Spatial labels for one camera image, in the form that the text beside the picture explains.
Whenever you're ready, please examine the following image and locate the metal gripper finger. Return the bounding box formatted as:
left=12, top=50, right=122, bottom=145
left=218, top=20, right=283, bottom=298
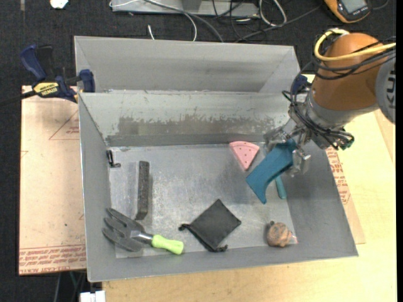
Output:
left=263, top=128, right=288, bottom=152
left=290, top=148, right=312, bottom=177

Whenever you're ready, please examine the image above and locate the pink watermelon slice sponge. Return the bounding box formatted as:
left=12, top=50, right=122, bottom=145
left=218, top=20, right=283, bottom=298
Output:
left=229, top=140, right=261, bottom=172

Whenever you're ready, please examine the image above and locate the brown round toy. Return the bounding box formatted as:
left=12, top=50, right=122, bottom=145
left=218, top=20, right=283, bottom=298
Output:
left=266, top=220, right=298, bottom=249

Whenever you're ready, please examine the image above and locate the grey metal bin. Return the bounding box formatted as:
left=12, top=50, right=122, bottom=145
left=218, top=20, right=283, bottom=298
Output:
left=73, top=35, right=360, bottom=284

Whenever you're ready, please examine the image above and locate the black cloth pouch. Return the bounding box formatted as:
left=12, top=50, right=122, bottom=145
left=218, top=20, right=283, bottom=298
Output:
left=178, top=198, right=242, bottom=254

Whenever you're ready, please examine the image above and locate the dark red-brown flat block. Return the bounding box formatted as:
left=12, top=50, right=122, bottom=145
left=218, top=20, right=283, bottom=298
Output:
left=134, top=160, right=151, bottom=221

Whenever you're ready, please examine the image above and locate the small black clip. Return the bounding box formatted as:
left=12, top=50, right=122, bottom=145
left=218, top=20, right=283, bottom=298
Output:
left=105, top=149, right=122, bottom=169

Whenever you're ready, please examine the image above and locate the brown cardboard board red print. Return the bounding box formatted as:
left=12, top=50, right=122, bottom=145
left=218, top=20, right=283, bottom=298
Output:
left=18, top=84, right=366, bottom=277

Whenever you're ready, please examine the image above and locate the grey garden fork green handle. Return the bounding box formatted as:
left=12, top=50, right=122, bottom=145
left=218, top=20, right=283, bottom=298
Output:
left=101, top=207, right=185, bottom=256

